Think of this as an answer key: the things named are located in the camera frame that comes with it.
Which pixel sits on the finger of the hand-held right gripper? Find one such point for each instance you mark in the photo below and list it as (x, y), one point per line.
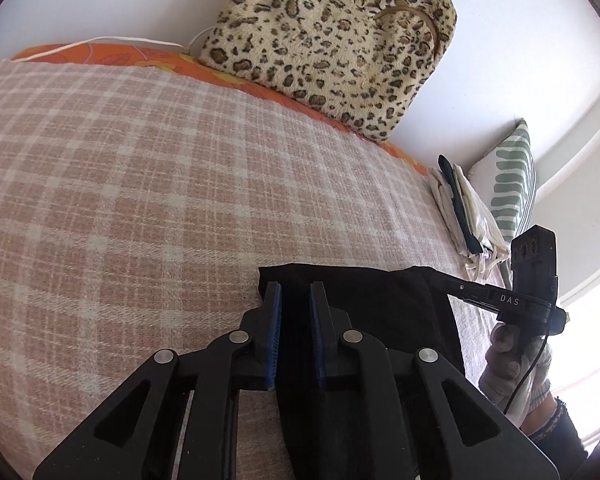
(460, 287)

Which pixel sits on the person's right hand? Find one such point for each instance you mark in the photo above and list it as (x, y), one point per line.
(505, 385)

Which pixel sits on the orange floral bedsheet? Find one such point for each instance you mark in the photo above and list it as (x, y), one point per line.
(130, 55)

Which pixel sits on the dark green folded cloth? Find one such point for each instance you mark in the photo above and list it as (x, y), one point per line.
(461, 210)

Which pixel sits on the green leaf print pillow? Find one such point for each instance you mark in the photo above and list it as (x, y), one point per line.
(510, 180)

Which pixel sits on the person's right forearm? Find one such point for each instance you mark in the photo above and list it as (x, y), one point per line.
(555, 430)

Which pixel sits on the pile of white folded clothes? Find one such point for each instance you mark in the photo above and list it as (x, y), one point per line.
(442, 200)

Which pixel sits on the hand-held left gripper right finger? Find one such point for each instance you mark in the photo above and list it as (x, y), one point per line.
(317, 332)

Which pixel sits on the leopard print cushion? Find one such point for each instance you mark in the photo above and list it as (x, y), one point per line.
(320, 50)

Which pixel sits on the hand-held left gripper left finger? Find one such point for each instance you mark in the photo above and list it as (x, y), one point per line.
(275, 332)

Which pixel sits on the black t-shirt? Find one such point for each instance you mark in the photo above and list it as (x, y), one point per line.
(380, 300)

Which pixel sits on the pink plaid blanket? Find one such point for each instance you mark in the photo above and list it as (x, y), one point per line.
(130, 210)

